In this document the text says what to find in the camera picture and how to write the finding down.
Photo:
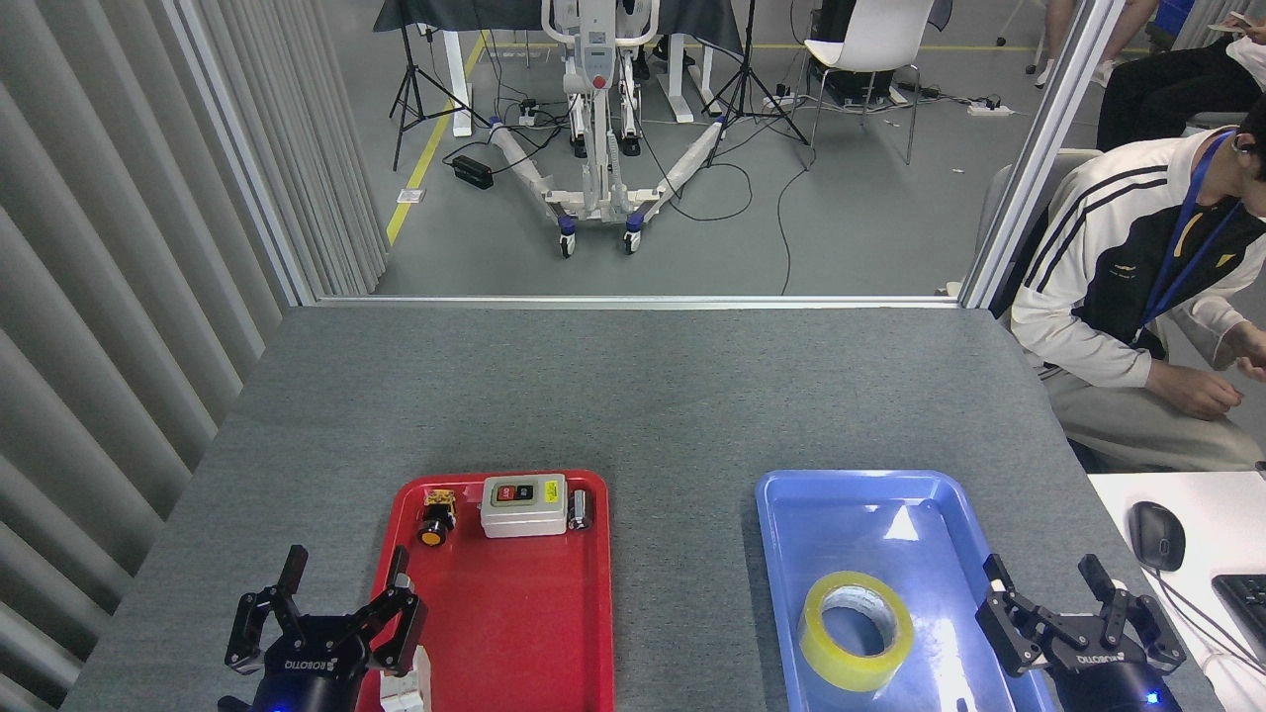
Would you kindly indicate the silver frame rail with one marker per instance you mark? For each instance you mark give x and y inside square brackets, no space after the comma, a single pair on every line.
[633,301]

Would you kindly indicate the black tripod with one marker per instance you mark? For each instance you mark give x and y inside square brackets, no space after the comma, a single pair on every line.
[747,79]
[407,79]

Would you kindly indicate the red plastic tray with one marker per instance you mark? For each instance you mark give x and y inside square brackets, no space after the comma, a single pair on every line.
[514,623]

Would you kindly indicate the blue plastic tray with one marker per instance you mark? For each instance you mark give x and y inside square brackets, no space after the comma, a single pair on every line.
[870,524]

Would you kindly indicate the yellow black push button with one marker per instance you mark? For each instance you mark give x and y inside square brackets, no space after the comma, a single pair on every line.
[435,519]

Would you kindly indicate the standing person's legs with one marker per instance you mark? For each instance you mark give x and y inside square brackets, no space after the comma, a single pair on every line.
[1113,40]

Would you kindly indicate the black keyboard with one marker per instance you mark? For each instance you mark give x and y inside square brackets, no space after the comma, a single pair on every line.
[1248,608]

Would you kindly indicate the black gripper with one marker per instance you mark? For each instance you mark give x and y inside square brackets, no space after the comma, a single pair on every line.
[1103,677]
[312,677]

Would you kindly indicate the yellow tape roll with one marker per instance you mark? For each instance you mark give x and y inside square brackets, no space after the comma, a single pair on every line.
[821,661]

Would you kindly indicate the seated person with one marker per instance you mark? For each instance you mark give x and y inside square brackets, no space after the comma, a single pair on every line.
[1088,267]

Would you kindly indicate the white wheeled stand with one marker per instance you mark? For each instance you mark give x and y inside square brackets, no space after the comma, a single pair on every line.
[598,109]

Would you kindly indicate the person in black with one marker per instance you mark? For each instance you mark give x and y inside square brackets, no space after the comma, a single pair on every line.
[1167,89]

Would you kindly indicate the silver frame post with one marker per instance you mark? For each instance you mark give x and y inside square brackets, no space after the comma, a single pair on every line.
[237,148]
[1039,148]

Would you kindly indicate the person's right hand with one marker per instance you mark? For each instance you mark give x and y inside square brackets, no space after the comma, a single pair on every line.
[1197,391]

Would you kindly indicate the grey office chair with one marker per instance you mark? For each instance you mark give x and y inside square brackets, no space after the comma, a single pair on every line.
[999,208]

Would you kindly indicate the black computer mouse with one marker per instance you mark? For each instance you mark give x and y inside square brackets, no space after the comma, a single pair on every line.
[1157,536]

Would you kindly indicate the black power adapter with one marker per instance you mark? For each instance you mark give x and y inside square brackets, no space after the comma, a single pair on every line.
[473,172]

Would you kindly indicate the grey switch box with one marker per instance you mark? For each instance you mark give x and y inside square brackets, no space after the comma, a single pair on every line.
[522,509]

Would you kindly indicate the small silver black cylinder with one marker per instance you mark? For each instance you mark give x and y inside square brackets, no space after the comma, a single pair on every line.
[580,509]

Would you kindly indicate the white red circuit breaker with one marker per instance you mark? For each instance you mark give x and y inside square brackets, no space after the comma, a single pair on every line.
[415,692]

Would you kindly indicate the white chair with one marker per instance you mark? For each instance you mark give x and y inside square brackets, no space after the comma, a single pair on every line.
[870,40]

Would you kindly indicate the person's left hand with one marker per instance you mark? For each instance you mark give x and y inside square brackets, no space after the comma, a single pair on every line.
[1251,351]

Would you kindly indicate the white power strip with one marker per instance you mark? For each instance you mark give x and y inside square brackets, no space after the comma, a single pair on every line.
[989,109]

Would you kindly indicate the white side desk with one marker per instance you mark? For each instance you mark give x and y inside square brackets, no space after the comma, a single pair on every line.
[1226,514]

